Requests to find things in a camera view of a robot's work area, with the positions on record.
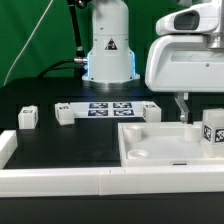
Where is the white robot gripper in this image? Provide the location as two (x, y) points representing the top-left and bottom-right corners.
(145, 35), (224, 123)

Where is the white square table top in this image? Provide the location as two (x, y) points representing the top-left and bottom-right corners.
(118, 122), (224, 167)

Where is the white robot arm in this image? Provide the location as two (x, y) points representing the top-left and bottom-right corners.
(83, 0), (224, 121)

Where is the white tag sheet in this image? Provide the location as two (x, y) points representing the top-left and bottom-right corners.
(68, 101), (158, 119)

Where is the white U-shaped fence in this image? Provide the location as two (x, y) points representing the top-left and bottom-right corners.
(0, 130), (224, 197)

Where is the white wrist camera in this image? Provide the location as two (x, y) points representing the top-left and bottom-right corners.
(156, 0), (222, 36)

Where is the black cable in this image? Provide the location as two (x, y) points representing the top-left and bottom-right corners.
(36, 0), (88, 80)

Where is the white cable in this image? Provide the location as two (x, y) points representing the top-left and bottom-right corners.
(2, 0), (54, 87)

